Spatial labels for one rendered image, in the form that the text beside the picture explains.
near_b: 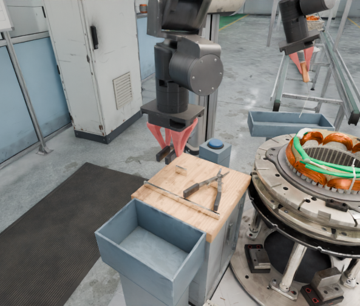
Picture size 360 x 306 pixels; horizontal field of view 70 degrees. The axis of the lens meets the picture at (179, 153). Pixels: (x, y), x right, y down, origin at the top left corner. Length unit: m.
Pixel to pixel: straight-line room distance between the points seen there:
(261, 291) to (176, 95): 0.53
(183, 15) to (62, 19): 2.28
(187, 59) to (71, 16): 2.25
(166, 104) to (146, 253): 0.30
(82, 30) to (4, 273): 1.87
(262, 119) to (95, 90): 1.93
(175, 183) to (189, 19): 0.33
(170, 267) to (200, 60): 0.37
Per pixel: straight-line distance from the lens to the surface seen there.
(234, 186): 0.58
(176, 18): 0.41
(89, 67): 2.59
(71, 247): 1.91
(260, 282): 0.76
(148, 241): 0.57
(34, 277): 1.86
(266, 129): 0.87
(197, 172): 0.61
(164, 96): 0.44
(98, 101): 2.68
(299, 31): 0.81
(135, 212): 0.57
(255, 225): 0.82
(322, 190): 0.57
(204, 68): 0.36
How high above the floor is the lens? 1.43
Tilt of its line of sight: 33 degrees down
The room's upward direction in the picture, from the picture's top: straight up
